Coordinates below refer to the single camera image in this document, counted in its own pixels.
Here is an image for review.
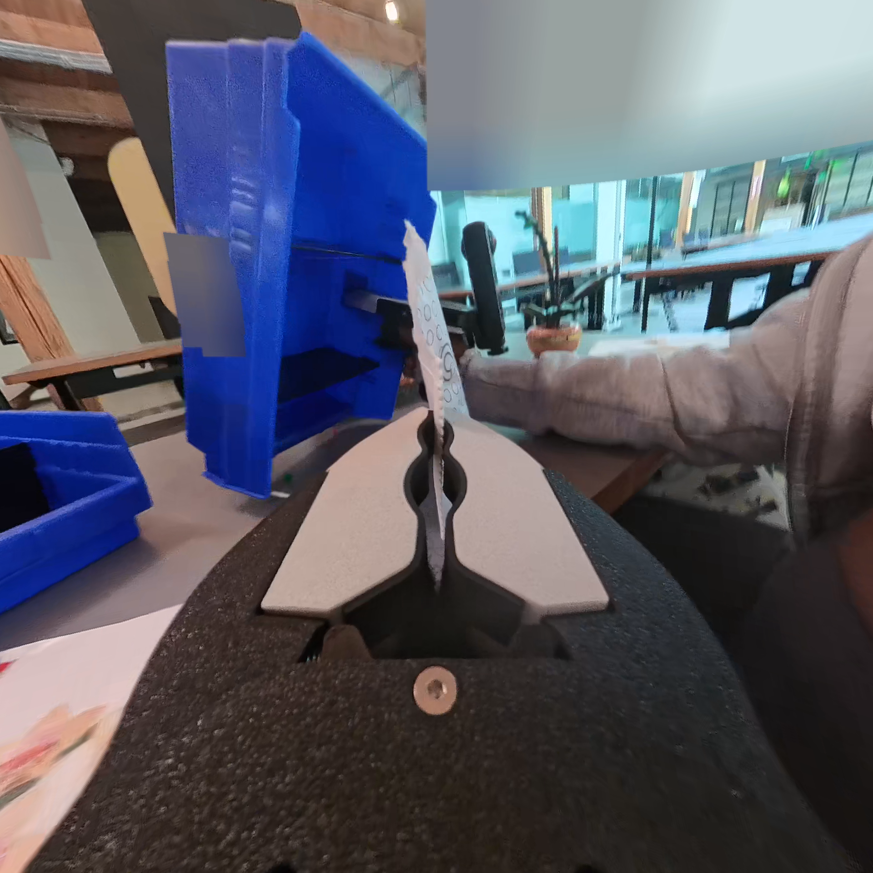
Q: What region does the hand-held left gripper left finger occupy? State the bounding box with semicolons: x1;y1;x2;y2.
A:
261;408;441;622

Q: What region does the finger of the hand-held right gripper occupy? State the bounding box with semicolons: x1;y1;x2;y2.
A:
344;290;413;316

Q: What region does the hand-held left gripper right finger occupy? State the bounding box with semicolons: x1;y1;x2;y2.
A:
440;417;611;622

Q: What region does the white patterned sachet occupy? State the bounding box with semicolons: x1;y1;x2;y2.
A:
402;220;472;591

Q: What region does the blue plastic bin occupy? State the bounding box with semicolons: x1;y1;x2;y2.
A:
166;30;437;500
0;411;154;615

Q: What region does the person's right forearm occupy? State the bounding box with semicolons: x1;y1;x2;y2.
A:
458;273;819;459

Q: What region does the grey desk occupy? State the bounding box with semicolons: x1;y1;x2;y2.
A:
0;409;672;652

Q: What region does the potted plant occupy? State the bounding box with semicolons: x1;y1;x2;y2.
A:
515;210;585;360

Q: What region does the pale wooden board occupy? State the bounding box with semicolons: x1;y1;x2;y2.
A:
108;136;180;318

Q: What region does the long dark background table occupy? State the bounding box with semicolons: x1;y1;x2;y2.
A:
624;221;873;333

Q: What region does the wooden background table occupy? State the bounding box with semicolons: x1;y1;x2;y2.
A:
3;340;185;411

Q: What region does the black panel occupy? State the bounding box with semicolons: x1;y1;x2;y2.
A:
82;0;302;206

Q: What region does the person's torso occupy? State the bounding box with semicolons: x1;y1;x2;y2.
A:
641;232;873;547

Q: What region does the white floral printed card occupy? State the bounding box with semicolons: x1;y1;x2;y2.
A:
0;603;184;873

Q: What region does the metal ceiling pipe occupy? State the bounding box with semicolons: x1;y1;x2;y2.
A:
0;37;113;73

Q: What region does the wooden post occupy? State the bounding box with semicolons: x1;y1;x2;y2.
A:
0;254;77;367

